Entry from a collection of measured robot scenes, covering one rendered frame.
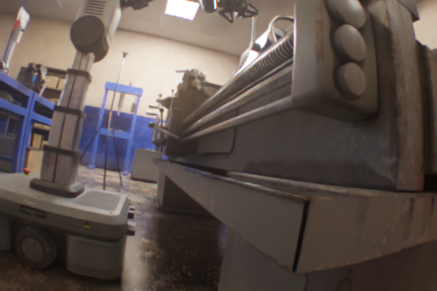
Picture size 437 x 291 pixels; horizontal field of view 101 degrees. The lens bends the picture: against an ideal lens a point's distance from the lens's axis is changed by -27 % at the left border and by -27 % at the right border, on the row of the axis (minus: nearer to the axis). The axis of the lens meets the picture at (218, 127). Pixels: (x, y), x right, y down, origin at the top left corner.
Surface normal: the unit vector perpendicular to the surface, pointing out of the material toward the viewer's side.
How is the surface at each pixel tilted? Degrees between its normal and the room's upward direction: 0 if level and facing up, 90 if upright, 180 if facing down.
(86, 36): 90
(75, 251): 90
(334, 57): 90
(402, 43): 90
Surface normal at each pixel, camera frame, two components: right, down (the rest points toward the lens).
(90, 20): 0.29, -0.11
